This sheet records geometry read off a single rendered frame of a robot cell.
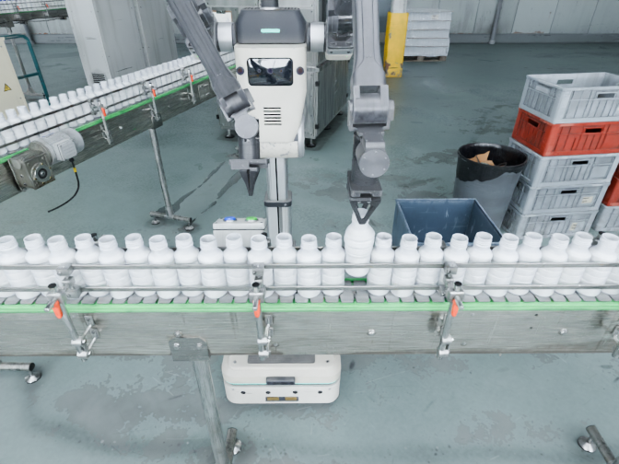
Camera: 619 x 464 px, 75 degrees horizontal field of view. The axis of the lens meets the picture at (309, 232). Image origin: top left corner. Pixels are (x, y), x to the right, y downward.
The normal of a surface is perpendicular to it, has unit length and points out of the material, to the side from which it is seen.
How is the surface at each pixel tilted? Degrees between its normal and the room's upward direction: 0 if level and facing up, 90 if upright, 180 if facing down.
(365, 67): 58
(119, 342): 90
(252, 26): 90
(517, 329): 90
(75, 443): 0
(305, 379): 90
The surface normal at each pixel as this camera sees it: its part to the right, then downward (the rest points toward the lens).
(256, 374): 0.00, -0.44
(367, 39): 0.00, 0.00
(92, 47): -0.30, 0.51
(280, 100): 0.00, 0.54
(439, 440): 0.00, -0.84
